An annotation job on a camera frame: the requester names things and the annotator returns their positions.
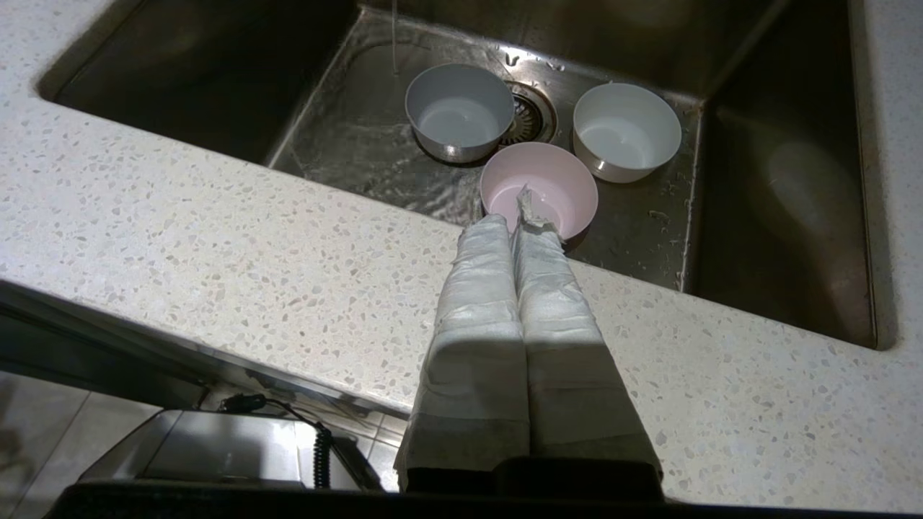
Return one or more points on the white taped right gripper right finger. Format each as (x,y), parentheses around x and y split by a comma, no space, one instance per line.
(570,360)

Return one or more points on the white ceramic bowl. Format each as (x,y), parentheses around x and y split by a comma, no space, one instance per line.
(624,133)

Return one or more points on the dark under-counter cabinet front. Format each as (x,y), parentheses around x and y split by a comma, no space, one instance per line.
(94,346)

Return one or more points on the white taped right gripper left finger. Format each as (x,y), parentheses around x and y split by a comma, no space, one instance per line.
(476,346)

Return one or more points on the stainless steel sink basin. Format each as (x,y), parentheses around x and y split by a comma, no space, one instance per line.
(346,137)

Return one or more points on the light blue bowl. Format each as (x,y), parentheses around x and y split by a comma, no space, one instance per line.
(458,115)

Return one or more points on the pink bowl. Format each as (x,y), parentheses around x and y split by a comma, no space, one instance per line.
(551,173)

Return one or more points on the round metal drain strainer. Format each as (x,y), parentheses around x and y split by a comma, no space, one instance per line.
(535,119)

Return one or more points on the running water stream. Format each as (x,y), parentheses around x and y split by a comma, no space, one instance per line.
(394,36)

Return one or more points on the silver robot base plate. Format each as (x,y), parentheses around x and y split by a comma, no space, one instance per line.
(223,447)

